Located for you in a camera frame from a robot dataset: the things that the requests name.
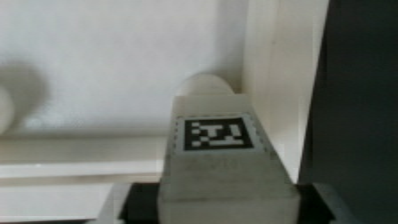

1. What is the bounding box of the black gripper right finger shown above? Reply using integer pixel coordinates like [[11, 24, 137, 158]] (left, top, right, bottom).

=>
[[297, 183, 356, 224]]

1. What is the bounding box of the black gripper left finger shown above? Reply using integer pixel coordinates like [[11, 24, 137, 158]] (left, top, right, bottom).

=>
[[95, 181, 164, 224]]

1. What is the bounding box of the white square tabletop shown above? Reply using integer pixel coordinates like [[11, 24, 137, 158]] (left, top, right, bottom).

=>
[[0, 0, 331, 179]]

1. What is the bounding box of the white obstacle fence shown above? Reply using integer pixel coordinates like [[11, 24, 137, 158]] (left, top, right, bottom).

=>
[[0, 159, 164, 224]]

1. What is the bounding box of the white table leg with tag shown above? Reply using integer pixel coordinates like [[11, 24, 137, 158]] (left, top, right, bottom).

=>
[[159, 74, 301, 224]]

